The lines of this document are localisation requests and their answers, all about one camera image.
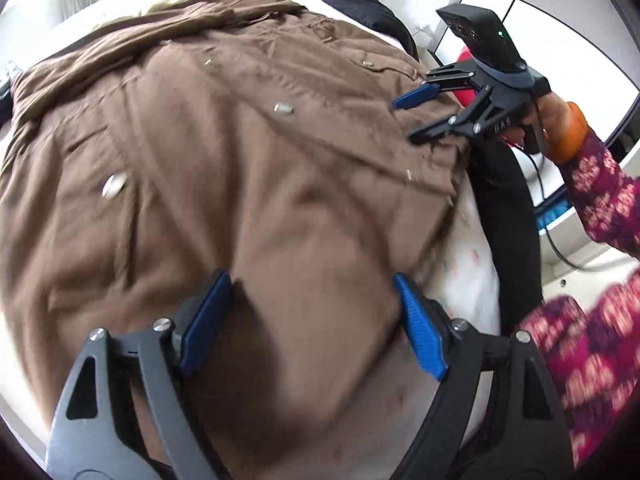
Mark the black tracker camera on gripper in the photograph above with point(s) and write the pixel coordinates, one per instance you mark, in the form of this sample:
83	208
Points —
490	45

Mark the left forearm floral sleeve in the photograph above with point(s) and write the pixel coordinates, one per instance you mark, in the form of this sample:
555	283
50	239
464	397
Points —
593	359

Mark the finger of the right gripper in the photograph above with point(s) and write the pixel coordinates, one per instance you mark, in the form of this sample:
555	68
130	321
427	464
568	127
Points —
451	126
416	97

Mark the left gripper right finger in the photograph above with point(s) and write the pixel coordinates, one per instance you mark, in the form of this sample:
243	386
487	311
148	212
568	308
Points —
495	413

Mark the black quilted jacket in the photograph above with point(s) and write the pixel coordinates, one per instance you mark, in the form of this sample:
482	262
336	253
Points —
8	74

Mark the brown cotton coat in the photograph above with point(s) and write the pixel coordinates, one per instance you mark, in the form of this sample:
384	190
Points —
255	137

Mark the right forearm floral sleeve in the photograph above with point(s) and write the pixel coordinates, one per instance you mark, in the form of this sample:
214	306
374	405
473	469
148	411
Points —
604	197

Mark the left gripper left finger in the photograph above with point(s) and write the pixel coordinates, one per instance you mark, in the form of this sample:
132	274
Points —
122	413

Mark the floral cherry bed sheet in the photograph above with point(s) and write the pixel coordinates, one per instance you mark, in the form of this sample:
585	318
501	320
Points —
459	272

